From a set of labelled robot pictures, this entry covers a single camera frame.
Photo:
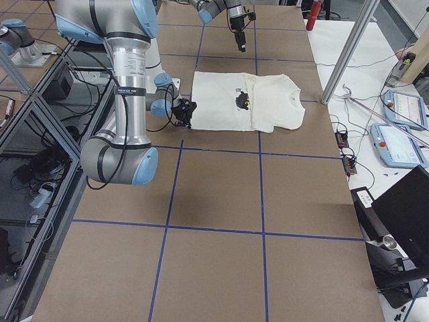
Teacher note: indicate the far blue teach pendant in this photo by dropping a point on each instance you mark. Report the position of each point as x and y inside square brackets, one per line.
[405, 109]

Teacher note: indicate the aluminium frame post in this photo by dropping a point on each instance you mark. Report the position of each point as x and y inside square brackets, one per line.
[364, 17]

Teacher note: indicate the cream long-sleeve cat shirt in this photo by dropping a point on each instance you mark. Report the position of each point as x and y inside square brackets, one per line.
[245, 102]

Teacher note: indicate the black laptop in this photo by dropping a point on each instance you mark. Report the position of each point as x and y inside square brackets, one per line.
[397, 228]

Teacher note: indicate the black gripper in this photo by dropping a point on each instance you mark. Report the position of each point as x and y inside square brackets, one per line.
[236, 24]
[186, 117]

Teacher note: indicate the red bottle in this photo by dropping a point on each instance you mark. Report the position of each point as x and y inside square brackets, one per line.
[313, 16]

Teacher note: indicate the near blue teach pendant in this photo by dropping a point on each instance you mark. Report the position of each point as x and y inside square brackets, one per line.
[395, 148]

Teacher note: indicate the blue teach pendant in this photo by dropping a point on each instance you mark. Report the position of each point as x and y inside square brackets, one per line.
[405, 109]
[395, 148]

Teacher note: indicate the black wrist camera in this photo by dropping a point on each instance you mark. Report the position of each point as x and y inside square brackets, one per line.
[251, 16]

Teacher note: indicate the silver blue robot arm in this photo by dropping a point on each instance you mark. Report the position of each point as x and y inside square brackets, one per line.
[236, 15]
[121, 152]

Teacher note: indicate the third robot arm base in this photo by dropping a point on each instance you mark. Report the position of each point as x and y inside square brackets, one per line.
[18, 42]

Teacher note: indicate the black power adapter box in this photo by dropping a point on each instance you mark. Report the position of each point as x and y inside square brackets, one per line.
[365, 198]

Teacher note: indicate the metal stick with hook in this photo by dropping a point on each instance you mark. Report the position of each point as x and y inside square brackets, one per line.
[348, 96]

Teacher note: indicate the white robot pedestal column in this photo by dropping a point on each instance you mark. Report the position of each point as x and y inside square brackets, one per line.
[154, 60]

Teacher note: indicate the small black relay board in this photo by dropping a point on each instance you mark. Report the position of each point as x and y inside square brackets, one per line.
[341, 139]

